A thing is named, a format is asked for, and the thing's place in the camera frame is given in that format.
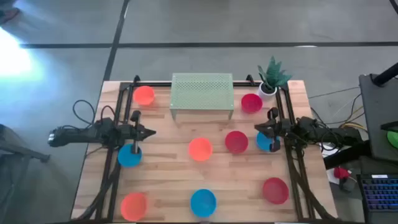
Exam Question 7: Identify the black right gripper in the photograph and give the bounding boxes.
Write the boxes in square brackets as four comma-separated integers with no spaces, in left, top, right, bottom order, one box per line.
[254,108,293,153]

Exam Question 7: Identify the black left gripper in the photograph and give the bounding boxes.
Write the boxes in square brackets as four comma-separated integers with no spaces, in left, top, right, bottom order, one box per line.
[121,111,157,154]

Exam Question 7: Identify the blue plastic mini bowl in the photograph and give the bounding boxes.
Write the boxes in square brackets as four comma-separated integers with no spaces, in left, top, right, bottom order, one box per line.
[190,189,217,218]
[117,143,143,168]
[256,131,280,152]

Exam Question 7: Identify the red plastic mini bowl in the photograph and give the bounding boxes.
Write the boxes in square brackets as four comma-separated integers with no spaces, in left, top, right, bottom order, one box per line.
[262,177,290,205]
[241,93,264,114]
[224,130,249,155]

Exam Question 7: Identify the orange plastic mini bowl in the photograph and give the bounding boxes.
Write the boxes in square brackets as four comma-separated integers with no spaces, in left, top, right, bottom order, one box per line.
[132,85,155,106]
[120,192,148,222]
[188,137,213,162]

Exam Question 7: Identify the white plant pot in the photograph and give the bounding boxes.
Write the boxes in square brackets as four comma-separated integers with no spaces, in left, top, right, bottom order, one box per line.
[257,82,278,100]

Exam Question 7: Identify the green artificial plant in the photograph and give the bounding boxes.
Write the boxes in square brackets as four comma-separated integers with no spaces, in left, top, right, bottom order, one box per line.
[257,55,293,91]

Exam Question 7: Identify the green perforated metal shelf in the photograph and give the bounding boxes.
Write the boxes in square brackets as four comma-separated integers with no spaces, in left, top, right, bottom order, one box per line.
[169,73,235,121]

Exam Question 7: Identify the black metal bar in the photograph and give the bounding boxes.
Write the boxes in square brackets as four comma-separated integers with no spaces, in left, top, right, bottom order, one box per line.
[323,144,373,170]

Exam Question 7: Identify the small red object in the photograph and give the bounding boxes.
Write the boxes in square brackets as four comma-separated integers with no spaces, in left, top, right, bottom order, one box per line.
[333,167,351,180]

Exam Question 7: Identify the small dark grey object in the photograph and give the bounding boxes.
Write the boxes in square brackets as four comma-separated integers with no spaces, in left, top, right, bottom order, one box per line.
[338,179,357,192]

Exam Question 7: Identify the dark grey computer case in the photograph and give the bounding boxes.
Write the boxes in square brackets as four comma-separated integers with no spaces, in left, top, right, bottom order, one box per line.
[359,73,398,162]

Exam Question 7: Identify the dark metal stand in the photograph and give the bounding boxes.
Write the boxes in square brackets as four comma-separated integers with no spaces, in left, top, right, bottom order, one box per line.
[0,124,52,224]

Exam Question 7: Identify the green round object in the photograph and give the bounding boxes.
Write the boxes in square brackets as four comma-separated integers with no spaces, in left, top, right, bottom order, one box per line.
[387,130,398,149]

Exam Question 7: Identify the black stand pole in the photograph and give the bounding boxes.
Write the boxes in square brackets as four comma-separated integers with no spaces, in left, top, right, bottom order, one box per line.
[372,62,398,87]

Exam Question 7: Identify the black laptop backlit keyboard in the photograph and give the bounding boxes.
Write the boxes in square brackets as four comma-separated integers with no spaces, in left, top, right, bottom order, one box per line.
[356,174,398,224]

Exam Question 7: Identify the black aluminium table frame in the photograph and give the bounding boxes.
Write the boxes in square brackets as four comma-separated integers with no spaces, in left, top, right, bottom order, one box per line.
[74,74,339,222]

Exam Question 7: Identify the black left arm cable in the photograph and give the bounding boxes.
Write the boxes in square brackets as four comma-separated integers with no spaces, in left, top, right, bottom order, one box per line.
[72,99,116,126]

